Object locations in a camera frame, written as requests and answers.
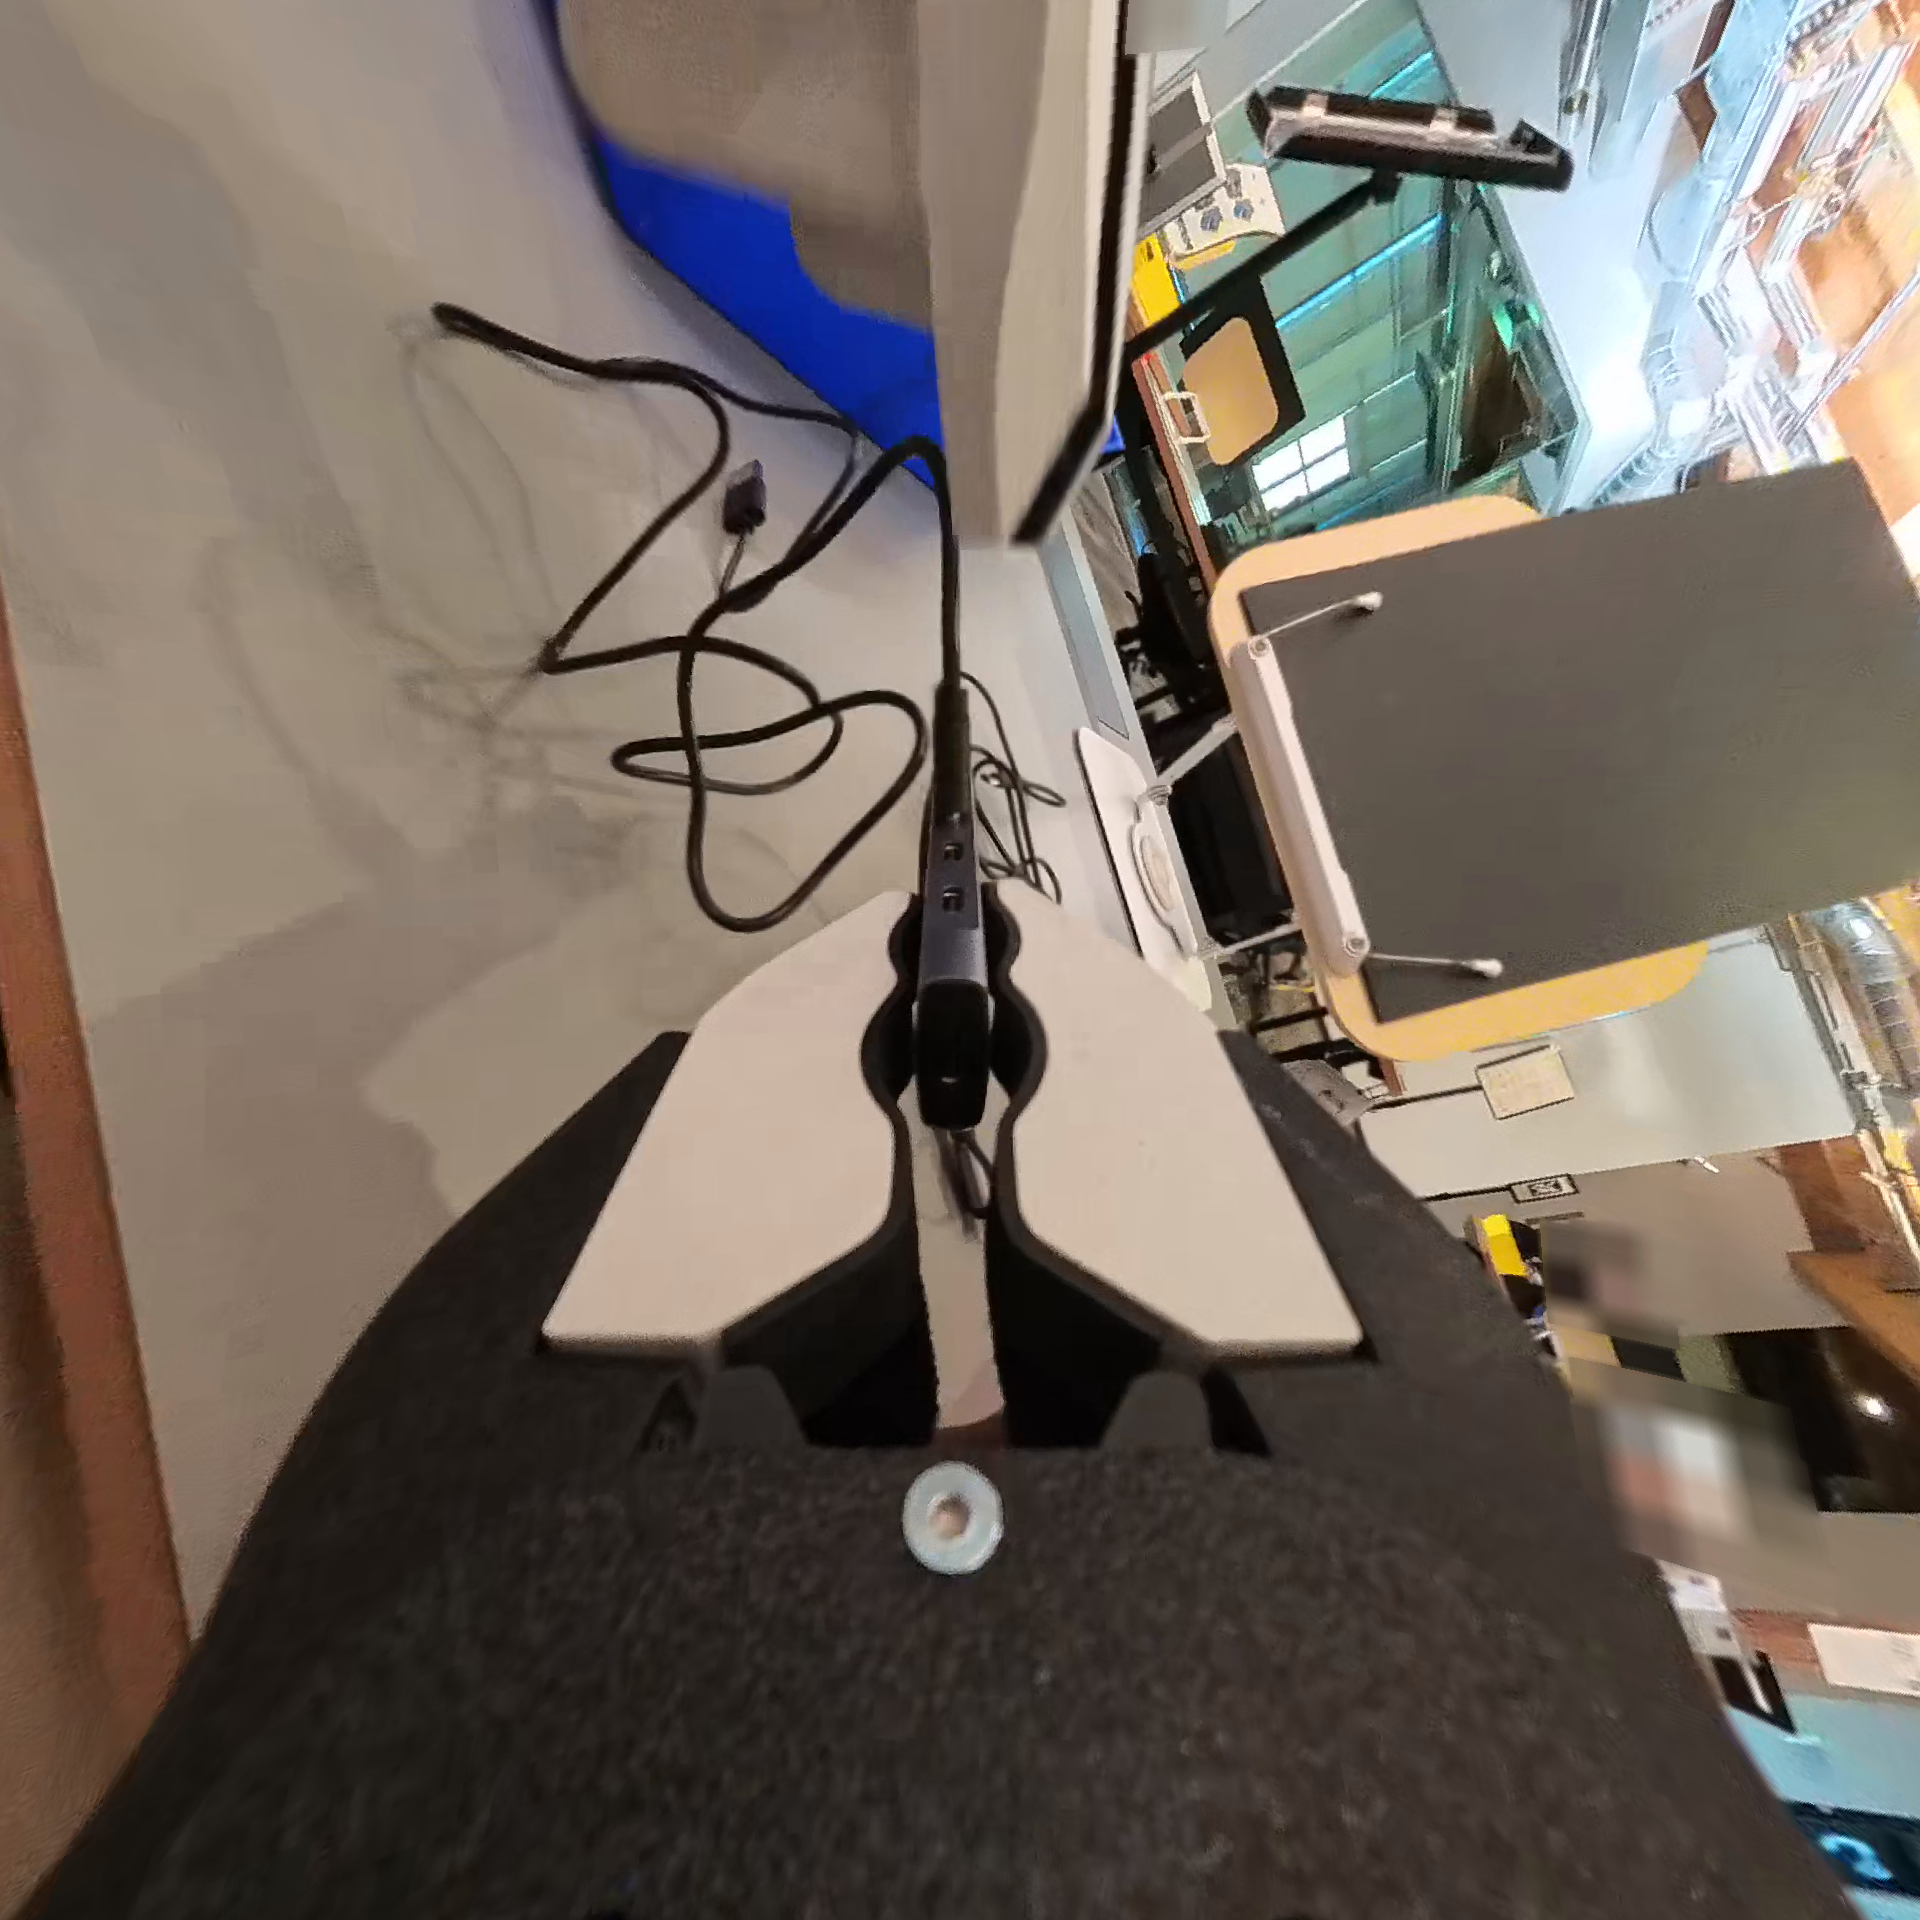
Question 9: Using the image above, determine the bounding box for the black cable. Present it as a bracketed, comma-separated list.
[536, 434, 964, 799]
[428, 305, 935, 935]

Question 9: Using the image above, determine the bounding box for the wood-framed black board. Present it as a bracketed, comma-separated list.
[1207, 457, 1920, 1068]

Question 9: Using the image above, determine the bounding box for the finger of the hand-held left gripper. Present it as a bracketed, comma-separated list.
[561, 0, 938, 324]
[918, 0, 1150, 545]

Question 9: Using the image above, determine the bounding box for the white folding stand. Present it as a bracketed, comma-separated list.
[1072, 593, 1509, 1011]

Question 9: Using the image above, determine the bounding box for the tan backed chair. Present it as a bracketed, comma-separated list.
[1176, 307, 1308, 467]

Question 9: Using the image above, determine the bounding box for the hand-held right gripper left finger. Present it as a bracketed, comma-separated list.
[536, 891, 920, 1363]

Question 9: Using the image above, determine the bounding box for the grey USB hub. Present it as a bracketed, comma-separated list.
[911, 675, 1070, 1225]

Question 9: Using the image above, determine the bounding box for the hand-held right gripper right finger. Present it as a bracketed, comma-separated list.
[993, 882, 1367, 1370]

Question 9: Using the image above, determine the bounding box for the grey desk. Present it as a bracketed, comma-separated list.
[0, 0, 1201, 1653]

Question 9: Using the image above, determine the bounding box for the blue storage bin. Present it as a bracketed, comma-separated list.
[585, 120, 1127, 460]

